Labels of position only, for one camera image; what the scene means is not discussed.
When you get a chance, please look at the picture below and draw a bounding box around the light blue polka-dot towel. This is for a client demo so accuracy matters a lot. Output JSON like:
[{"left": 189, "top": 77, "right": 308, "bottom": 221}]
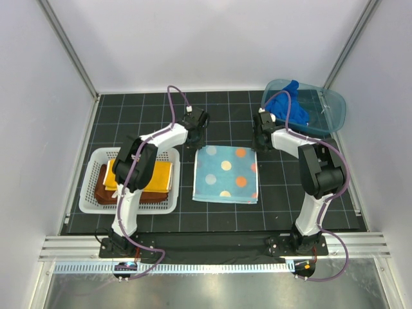
[{"left": 192, "top": 145, "right": 259, "bottom": 204}]

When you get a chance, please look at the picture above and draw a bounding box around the blue patterned towel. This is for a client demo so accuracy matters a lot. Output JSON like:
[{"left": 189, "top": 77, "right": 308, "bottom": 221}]
[{"left": 97, "top": 159, "right": 173, "bottom": 193}]

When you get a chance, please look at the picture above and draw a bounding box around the brown towel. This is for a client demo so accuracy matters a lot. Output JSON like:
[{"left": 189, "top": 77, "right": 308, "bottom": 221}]
[{"left": 94, "top": 164, "right": 168, "bottom": 205}]

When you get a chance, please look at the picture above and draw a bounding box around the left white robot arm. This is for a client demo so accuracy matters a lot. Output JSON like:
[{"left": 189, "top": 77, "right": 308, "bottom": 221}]
[{"left": 108, "top": 107, "right": 210, "bottom": 258}]

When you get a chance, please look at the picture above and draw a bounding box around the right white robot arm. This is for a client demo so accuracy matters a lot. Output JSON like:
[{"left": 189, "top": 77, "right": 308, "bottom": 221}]
[{"left": 252, "top": 109, "right": 348, "bottom": 255}]

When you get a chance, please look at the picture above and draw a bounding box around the bright blue cloth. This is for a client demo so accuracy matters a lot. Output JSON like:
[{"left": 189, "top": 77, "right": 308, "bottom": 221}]
[{"left": 265, "top": 80, "right": 310, "bottom": 126}]

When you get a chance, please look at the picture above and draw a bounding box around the blue plastic tub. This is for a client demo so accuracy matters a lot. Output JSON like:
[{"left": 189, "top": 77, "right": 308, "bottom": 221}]
[{"left": 261, "top": 79, "right": 346, "bottom": 136}]

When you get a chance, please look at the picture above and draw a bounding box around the white perforated plastic basket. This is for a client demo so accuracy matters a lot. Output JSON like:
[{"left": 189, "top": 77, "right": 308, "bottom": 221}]
[{"left": 79, "top": 147, "right": 180, "bottom": 215}]

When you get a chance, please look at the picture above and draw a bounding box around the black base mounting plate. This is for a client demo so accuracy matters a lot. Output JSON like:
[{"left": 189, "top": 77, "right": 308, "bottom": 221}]
[{"left": 98, "top": 233, "right": 329, "bottom": 263}]

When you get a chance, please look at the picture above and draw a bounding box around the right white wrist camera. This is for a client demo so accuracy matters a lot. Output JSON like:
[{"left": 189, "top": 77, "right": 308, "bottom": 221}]
[{"left": 258, "top": 108, "right": 276, "bottom": 124}]

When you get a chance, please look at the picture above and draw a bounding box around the slotted cable duct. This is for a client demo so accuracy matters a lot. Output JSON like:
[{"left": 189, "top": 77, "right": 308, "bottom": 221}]
[{"left": 53, "top": 261, "right": 295, "bottom": 275}]

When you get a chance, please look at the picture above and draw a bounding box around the aluminium front rail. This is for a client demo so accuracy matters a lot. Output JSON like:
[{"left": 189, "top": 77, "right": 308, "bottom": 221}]
[{"left": 39, "top": 232, "right": 391, "bottom": 260}]

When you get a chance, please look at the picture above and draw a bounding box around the right aluminium frame post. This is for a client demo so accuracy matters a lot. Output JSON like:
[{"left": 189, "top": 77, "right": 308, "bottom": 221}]
[{"left": 323, "top": 0, "right": 381, "bottom": 89}]

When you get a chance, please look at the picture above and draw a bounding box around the aluminium frame post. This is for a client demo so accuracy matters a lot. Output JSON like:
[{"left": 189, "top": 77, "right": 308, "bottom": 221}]
[
  {"left": 36, "top": 0, "right": 98, "bottom": 100},
  {"left": 323, "top": 0, "right": 381, "bottom": 89}
]

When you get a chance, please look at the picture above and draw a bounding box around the left aluminium frame post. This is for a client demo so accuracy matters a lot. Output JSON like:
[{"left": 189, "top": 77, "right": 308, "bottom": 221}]
[{"left": 36, "top": 0, "right": 98, "bottom": 100}]

